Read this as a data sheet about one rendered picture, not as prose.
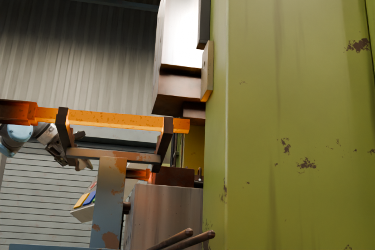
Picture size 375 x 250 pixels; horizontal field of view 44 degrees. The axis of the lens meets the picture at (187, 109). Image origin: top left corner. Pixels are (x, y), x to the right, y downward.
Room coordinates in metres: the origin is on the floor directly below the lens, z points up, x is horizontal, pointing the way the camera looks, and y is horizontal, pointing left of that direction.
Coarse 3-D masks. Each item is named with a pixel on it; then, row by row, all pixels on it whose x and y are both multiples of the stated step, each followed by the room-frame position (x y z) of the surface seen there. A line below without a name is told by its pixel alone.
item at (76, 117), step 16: (0, 112) 0.87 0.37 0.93; (16, 112) 0.88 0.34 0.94; (32, 112) 0.86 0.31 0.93; (48, 112) 0.87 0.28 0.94; (80, 112) 0.88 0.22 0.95; (96, 112) 0.88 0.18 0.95; (128, 128) 0.92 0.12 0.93; (144, 128) 0.91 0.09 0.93; (160, 128) 0.91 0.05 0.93; (176, 128) 0.90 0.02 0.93
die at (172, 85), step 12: (168, 72) 1.50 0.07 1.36; (156, 84) 1.56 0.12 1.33; (168, 84) 1.50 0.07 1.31; (180, 84) 1.51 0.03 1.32; (192, 84) 1.52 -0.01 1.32; (156, 96) 1.52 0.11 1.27; (168, 96) 1.51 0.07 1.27; (180, 96) 1.51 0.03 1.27; (192, 96) 1.52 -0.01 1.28; (156, 108) 1.63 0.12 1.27; (168, 108) 1.63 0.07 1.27
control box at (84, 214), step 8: (136, 168) 1.99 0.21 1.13; (144, 168) 2.01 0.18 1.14; (96, 176) 2.24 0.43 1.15; (96, 184) 2.15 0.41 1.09; (128, 184) 1.97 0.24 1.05; (88, 192) 2.16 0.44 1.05; (128, 192) 1.97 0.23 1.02; (80, 208) 2.09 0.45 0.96; (88, 208) 2.03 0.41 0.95; (80, 216) 2.15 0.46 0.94; (88, 216) 2.11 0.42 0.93
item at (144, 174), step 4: (128, 168) 1.55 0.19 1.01; (128, 172) 1.55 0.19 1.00; (132, 172) 1.56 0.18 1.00; (136, 172) 1.56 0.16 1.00; (140, 172) 1.56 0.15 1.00; (144, 172) 1.56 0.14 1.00; (148, 172) 1.55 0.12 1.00; (128, 176) 1.55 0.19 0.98; (132, 176) 1.55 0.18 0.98; (136, 176) 1.55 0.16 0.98; (140, 176) 1.55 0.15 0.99; (144, 176) 1.56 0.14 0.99; (148, 176) 1.55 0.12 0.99; (144, 180) 1.59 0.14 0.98
